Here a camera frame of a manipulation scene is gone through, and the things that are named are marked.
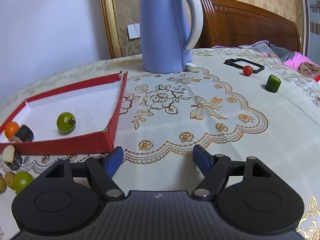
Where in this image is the green tomato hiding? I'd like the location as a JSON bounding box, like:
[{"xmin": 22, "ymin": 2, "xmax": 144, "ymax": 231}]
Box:
[
  {"xmin": 13, "ymin": 171, "xmax": 34, "ymax": 194},
  {"xmin": 56, "ymin": 112, "xmax": 76, "ymax": 134}
]

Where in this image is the orange mandarin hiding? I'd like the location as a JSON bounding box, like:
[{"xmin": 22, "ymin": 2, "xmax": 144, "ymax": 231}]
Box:
[{"xmin": 4, "ymin": 121, "xmax": 20, "ymax": 141}]

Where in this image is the brown longan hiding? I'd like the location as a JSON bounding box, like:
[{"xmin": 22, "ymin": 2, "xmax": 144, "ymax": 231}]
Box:
[
  {"xmin": 4, "ymin": 172, "xmax": 16, "ymax": 189},
  {"xmin": 0, "ymin": 174, "xmax": 7, "ymax": 194}
]

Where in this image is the red cardboard tray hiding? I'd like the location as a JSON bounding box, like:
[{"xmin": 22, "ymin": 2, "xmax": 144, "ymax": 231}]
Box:
[{"xmin": 1, "ymin": 72, "xmax": 128, "ymax": 155}]

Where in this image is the floral tablecloth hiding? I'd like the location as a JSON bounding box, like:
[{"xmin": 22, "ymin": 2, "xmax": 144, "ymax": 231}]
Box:
[{"xmin": 1, "ymin": 49, "xmax": 319, "ymax": 239}]

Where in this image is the eggplant piece white cut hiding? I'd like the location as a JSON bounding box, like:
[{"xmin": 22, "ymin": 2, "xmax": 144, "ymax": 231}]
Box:
[{"xmin": 2, "ymin": 145, "xmax": 22, "ymax": 171}]

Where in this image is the green cucumber chunk far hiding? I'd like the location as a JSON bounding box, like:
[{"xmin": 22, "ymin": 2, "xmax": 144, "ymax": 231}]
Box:
[{"xmin": 265, "ymin": 75, "xmax": 281, "ymax": 93}]

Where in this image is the red cherry tomato far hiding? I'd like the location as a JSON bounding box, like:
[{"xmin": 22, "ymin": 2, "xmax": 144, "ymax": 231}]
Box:
[{"xmin": 242, "ymin": 66, "xmax": 253, "ymax": 76}]

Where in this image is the pink grey bedding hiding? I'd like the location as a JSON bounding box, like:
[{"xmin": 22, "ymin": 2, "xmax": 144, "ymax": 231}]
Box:
[{"xmin": 211, "ymin": 39, "xmax": 320, "ymax": 83}]

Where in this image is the wooden headboard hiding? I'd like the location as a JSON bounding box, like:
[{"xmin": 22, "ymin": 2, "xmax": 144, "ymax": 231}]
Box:
[{"xmin": 197, "ymin": 0, "xmax": 300, "ymax": 51}]

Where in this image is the blue electric kettle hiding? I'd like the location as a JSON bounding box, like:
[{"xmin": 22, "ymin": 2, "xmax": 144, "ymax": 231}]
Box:
[{"xmin": 139, "ymin": 0, "xmax": 203, "ymax": 74}]

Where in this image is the black plastic frame right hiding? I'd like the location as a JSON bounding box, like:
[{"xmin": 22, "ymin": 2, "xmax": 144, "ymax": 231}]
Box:
[{"xmin": 224, "ymin": 58, "xmax": 265, "ymax": 74}]

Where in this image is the white wall switch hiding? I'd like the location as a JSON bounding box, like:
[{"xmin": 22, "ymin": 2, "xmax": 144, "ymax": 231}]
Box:
[{"xmin": 127, "ymin": 23, "xmax": 140, "ymax": 40}]

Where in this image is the gold picture frame moulding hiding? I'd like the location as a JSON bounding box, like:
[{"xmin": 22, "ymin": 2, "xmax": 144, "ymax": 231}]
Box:
[{"xmin": 98, "ymin": 0, "xmax": 166, "ymax": 59}]

